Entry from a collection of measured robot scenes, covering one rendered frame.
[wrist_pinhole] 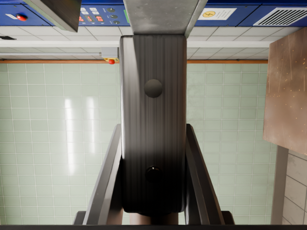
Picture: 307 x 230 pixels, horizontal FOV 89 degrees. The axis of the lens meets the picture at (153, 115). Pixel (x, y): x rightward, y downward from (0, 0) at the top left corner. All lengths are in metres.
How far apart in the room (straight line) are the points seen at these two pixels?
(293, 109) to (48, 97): 1.64
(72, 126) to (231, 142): 1.39
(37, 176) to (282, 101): 1.88
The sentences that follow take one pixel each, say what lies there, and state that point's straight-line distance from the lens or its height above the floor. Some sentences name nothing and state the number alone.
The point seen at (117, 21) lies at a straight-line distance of 0.70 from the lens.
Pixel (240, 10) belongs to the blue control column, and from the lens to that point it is 0.69.
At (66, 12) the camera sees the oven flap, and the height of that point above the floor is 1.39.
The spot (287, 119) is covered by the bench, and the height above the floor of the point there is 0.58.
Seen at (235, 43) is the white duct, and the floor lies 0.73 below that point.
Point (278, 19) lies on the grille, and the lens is 0.81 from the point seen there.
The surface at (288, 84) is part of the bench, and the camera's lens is 0.95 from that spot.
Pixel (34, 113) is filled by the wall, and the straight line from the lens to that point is 1.69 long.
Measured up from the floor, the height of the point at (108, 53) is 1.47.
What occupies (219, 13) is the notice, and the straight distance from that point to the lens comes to 0.67.
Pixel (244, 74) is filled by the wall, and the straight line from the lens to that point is 1.56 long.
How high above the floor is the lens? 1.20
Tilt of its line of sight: level
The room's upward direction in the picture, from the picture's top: 90 degrees counter-clockwise
